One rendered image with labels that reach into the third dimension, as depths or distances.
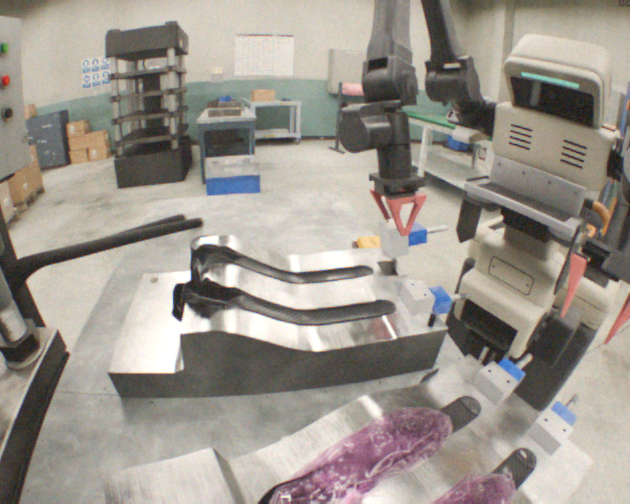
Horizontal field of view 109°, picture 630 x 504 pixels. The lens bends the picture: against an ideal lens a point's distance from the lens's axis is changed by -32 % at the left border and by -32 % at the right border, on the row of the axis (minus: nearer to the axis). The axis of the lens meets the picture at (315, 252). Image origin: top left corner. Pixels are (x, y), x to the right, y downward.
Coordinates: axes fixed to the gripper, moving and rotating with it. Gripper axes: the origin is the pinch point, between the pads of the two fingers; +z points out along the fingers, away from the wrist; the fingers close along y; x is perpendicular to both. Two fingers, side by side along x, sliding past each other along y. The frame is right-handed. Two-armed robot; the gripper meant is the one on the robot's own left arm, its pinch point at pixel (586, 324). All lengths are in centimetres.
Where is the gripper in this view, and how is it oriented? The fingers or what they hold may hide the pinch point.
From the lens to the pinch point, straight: 45.3
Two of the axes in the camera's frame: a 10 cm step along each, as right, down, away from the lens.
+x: 7.2, 1.7, 6.8
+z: -4.0, 8.9, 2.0
